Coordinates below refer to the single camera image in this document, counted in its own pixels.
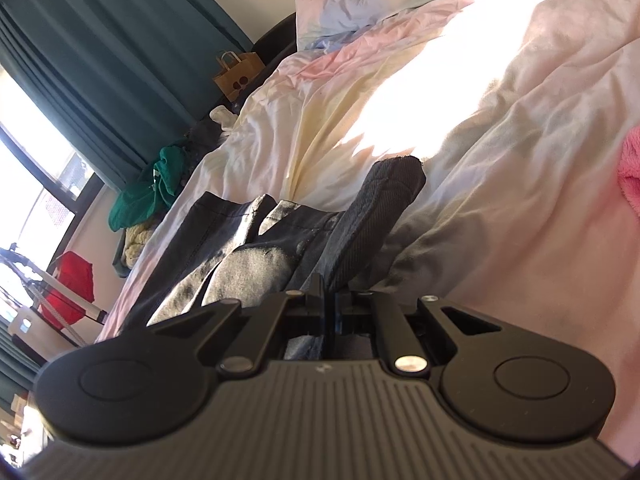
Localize black framed window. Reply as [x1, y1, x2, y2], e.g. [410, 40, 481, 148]
[0, 62, 106, 281]

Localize black clothes pile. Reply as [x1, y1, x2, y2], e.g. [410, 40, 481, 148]
[182, 120, 226, 161]

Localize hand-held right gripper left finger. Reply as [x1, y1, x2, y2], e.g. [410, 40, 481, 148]
[147, 274, 326, 376]

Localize black pants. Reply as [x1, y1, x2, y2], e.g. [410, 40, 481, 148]
[132, 156, 426, 361]

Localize pastel pillow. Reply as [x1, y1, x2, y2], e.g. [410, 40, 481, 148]
[295, 0, 506, 51]

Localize pink fluffy cloth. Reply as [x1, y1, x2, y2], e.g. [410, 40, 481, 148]
[616, 126, 640, 206]

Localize green garment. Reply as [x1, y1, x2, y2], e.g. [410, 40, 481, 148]
[109, 145, 196, 232]

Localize brown paper bag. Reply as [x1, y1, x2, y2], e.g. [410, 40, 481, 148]
[212, 51, 266, 102]

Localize garment steamer stand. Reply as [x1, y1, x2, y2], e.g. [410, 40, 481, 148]
[0, 242, 108, 348]

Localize white cloth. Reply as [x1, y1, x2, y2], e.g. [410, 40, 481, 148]
[210, 105, 238, 133]

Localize white panel with black frame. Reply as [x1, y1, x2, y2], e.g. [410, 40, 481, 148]
[7, 305, 46, 346]

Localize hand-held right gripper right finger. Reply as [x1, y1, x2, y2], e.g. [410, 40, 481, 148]
[327, 287, 503, 376]

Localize teal curtain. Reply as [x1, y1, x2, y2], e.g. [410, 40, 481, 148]
[0, 320, 51, 396]
[0, 0, 253, 193]

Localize pale yellow knit garment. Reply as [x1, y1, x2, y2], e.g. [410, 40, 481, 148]
[122, 225, 158, 268]

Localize red cloth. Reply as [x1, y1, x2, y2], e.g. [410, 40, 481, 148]
[39, 251, 96, 331]

